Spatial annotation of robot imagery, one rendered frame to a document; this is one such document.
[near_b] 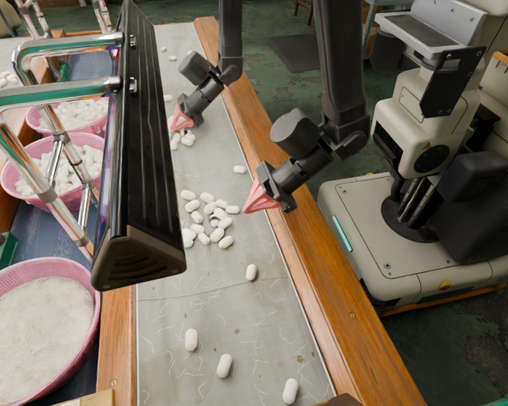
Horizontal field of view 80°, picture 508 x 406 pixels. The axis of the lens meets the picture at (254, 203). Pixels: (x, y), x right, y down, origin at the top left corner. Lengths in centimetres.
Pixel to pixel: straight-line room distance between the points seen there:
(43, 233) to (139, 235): 69
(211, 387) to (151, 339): 13
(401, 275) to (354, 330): 71
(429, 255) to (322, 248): 78
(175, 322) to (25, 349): 25
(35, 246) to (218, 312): 51
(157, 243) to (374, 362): 42
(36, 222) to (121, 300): 42
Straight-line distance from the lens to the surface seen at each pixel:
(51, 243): 89
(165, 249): 27
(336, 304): 59
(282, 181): 57
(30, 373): 69
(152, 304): 63
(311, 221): 68
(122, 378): 57
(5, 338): 73
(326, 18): 46
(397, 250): 133
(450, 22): 88
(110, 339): 60
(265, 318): 59
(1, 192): 99
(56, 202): 56
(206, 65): 88
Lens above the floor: 129
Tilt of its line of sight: 48 degrees down
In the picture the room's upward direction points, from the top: straight up
